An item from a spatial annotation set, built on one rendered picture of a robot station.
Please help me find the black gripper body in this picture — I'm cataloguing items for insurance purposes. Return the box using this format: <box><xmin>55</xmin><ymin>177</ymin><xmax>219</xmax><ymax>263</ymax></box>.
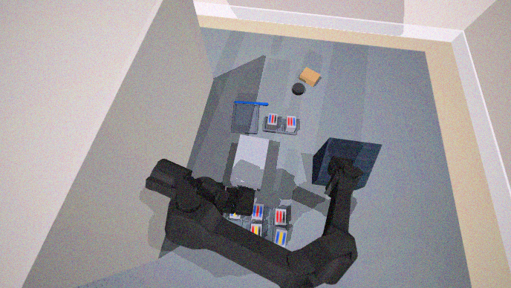
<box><xmin>216</xmin><ymin>182</ymin><xmax>255</xmax><ymax>216</ymax></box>

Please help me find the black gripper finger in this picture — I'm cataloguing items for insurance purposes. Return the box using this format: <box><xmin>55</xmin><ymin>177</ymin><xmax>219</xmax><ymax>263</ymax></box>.
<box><xmin>223</xmin><ymin>187</ymin><xmax>238</xmax><ymax>214</ymax></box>

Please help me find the dark grey short cylinder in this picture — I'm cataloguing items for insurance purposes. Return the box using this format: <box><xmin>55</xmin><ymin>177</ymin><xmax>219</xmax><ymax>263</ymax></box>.
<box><xmin>292</xmin><ymin>82</ymin><xmax>305</xmax><ymax>96</ymax></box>

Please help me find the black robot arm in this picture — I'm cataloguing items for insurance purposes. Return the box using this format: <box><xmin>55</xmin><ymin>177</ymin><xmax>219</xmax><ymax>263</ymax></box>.
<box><xmin>146</xmin><ymin>157</ymin><xmax>364</xmax><ymax>288</ymax></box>

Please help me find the tan rectangular block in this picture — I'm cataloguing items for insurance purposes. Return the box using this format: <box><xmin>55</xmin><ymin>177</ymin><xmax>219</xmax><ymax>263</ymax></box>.
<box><xmin>299</xmin><ymin>67</ymin><xmax>321</xmax><ymax>87</ymax></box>

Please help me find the white label with red and black stripes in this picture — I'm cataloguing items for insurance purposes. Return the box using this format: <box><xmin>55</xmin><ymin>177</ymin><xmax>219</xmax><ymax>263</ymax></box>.
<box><xmin>274</xmin><ymin>209</ymin><xmax>286</xmax><ymax>226</ymax></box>

